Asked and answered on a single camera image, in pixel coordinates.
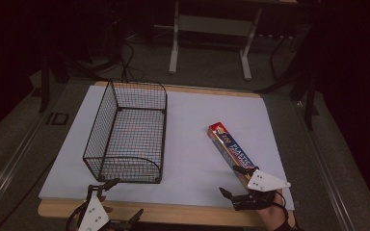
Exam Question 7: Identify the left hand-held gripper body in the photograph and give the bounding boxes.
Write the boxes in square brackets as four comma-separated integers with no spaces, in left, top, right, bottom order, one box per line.
[77,184,133,231]

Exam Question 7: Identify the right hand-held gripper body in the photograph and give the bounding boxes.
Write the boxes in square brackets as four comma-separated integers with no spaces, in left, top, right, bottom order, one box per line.
[230,168,292,212]

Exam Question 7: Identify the blue red plastic wrap box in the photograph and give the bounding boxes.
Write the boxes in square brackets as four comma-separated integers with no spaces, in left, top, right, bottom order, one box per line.
[206,121,260,191]

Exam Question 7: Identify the black wire basket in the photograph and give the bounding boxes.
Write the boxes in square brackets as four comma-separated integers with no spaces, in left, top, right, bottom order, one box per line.
[82,78,169,185]

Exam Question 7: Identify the person's right hand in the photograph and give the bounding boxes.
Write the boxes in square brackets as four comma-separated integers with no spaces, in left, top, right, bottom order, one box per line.
[256,190,296,231]

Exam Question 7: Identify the white paper sheet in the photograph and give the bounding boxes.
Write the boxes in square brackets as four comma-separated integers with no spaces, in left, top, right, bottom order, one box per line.
[38,84,296,212]

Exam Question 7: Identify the black metal stand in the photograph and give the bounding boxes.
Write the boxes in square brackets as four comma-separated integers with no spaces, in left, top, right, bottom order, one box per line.
[289,71,320,132]

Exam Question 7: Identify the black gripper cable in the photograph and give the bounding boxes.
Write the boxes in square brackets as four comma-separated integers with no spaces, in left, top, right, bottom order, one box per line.
[65,200,92,231]
[273,189,300,231]

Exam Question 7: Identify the grey metal rail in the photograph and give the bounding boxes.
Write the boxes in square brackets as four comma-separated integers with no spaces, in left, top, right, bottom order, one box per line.
[0,107,51,222]
[293,99,357,231]

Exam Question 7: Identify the black floor cables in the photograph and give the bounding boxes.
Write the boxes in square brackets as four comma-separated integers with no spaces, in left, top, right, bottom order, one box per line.
[64,38,147,83]

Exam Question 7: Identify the white metal stand frame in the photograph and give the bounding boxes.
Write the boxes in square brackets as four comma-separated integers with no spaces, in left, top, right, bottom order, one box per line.
[168,0,265,82]

